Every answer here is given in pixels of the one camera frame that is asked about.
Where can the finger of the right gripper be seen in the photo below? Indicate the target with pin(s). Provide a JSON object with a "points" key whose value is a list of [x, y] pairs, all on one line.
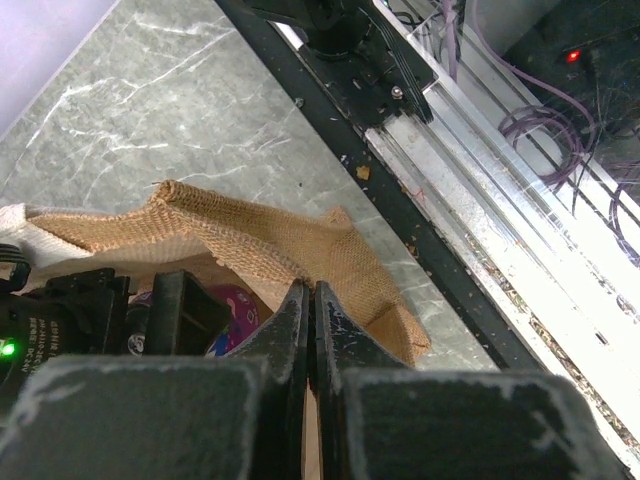
{"points": [[184, 318]]}

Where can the burlap canvas tote bag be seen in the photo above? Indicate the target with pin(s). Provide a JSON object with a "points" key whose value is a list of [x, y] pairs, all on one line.
{"points": [[220, 241]]}

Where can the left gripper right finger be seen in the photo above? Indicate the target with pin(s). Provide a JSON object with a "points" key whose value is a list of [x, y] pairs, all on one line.
{"points": [[381, 419]]}

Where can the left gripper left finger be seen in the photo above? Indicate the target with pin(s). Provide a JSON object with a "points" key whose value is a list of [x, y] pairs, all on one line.
{"points": [[240, 416]]}

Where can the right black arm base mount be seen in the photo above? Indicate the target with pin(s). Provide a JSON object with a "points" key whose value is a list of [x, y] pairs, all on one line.
{"points": [[366, 65]]}

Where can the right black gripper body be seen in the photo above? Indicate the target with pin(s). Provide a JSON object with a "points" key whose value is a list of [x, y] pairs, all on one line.
{"points": [[81, 313]]}

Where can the aluminium frame rail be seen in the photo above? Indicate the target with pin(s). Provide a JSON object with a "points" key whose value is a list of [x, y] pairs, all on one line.
{"points": [[521, 222]]}

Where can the purple fanta can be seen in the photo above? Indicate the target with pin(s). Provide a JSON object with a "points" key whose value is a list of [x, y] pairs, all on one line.
{"points": [[245, 318]]}

